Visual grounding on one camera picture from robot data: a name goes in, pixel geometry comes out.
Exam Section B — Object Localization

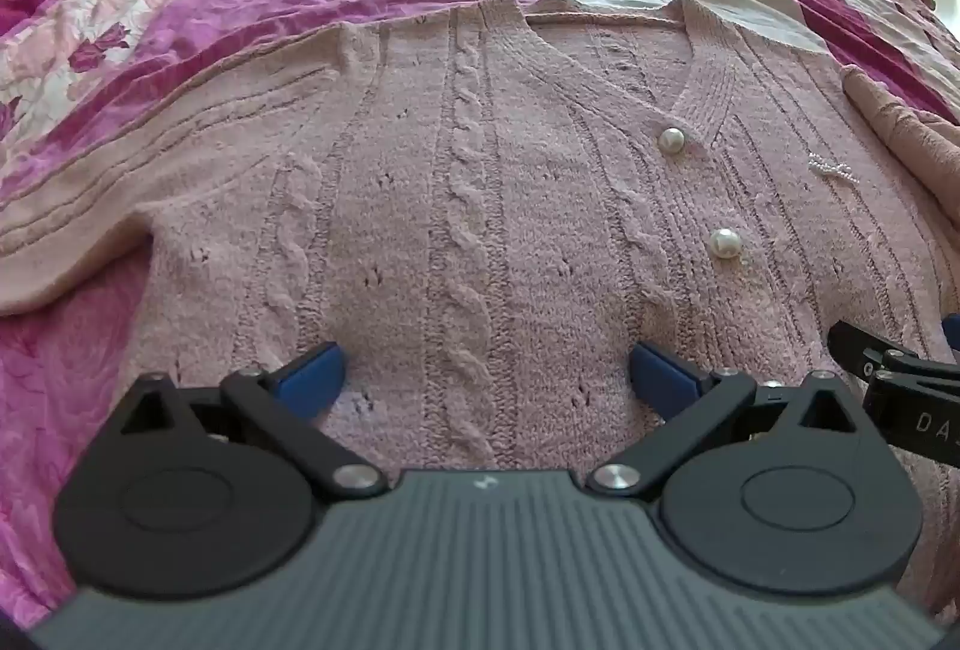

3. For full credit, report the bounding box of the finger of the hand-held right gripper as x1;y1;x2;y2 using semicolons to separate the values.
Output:
827;318;960;389

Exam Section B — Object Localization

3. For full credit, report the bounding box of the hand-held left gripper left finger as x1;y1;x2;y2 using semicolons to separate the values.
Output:
120;341;389;502

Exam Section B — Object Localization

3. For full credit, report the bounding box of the pink cable knit cardigan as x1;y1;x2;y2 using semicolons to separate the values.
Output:
0;0;960;591

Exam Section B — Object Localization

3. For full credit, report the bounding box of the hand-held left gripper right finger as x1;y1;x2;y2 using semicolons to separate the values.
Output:
587;341;857;496

